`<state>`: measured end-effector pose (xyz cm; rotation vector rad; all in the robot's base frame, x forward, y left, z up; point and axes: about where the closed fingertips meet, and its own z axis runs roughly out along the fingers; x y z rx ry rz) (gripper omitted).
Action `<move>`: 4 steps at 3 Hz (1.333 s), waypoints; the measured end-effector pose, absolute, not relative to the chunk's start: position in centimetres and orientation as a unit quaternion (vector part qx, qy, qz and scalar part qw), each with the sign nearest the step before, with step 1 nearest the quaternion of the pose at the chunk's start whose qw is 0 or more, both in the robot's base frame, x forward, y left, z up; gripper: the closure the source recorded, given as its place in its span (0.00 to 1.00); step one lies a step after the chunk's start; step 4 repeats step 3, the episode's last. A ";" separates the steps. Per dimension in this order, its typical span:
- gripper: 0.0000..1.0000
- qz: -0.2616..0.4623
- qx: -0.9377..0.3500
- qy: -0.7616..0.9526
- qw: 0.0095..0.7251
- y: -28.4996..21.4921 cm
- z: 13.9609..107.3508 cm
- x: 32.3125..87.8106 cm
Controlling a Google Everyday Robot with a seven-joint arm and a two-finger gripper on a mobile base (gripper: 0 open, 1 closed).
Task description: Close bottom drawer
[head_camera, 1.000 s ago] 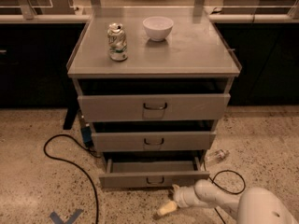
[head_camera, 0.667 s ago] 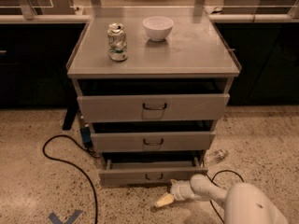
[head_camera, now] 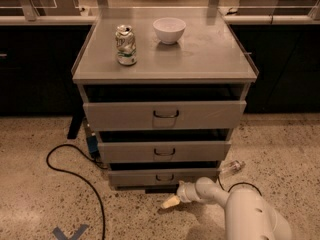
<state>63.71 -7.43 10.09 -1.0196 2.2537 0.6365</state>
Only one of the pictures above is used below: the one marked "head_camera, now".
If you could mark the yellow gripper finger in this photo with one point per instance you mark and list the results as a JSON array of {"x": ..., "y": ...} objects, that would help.
[{"x": 171, "y": 201}]

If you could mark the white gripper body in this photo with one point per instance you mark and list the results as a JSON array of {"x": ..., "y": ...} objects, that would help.
[{"x": 183, "y": 192}]

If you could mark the grey bottom drawer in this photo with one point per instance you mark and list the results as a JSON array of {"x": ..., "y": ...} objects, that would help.
[{"x": 137, "y": 178}]

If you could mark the grey drawer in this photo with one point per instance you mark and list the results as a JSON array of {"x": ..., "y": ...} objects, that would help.
[
  {"x": 181, "y": 151},
  {"x": 137, "y": 178},
  {"x": 164, "y": 115}
]

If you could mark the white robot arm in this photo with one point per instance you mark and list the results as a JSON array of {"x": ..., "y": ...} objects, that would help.
[{"x": 248, "y": 216}]

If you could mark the grey top drawer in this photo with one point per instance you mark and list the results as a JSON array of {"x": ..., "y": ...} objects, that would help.
[{"x": 164, "y": 115}]

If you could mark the grey middle drawer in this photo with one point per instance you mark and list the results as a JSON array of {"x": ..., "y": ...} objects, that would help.
[{"x": 181, "y": 151}]

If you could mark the grey metal drawer cabinet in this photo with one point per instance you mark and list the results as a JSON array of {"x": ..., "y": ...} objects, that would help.
[{"x": 205, "y": 64}]

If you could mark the clear plastic bottle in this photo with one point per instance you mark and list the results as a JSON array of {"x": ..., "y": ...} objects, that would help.
[{"x": 231, "y": 168}]

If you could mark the blue power adapter box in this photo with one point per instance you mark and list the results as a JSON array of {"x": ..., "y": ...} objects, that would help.
[{"x": 92, "y": 145}]

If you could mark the white ceramic bowl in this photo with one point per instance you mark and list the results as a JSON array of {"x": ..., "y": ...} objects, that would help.
[{"x": 169, "y": 30}]

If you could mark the crushed green soda can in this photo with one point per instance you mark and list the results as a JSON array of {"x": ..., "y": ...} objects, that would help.
[{"x": 126, "y": 45}]

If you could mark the dark right bench cabinet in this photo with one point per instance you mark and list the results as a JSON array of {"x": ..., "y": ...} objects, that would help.
[{"x": 286, "y": 52}]

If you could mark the dark bench cabinet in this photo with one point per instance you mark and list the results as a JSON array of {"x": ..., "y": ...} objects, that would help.
[
  {"x": 286, "y": 52},
  {"x": 35, "y": 68}
]

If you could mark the dark left bench cabinet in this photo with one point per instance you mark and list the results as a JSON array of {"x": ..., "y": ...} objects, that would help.
[{"x": 35, "y": 68}]

